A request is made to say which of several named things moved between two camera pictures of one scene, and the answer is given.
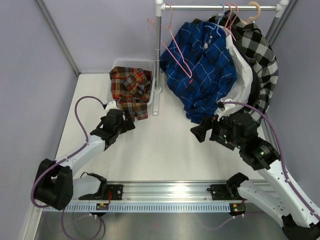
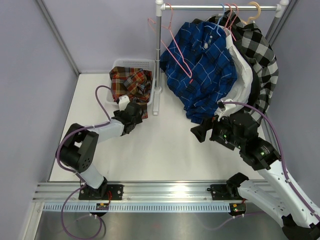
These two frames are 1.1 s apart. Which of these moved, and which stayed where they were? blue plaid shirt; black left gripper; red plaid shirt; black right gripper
Moved: black left gripper
Stayed: blue plaid shirt; black right gripper; red plaid shirt
